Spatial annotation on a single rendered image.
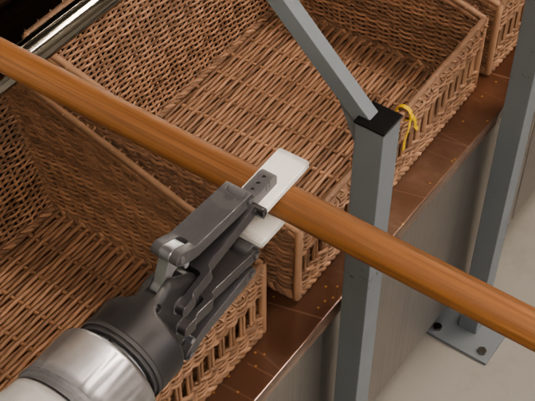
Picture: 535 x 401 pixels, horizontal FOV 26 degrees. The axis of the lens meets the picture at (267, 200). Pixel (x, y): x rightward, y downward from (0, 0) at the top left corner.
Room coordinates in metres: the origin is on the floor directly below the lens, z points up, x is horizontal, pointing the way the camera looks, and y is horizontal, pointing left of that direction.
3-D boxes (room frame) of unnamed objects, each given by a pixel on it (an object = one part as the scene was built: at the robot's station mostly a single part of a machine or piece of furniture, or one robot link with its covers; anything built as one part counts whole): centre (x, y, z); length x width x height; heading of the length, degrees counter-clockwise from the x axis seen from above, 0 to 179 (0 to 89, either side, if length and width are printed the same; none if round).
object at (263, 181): (0.62, 0.01, 1.23); 0.05 x 0.01 x 0.03; 145
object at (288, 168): (0.64, 0.00, 1.21); 0.07 x 0.03 x 0.01; 145
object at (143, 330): (0.51, 0.09, 1.19); 0.09 x 0.07 x 0.08; 145
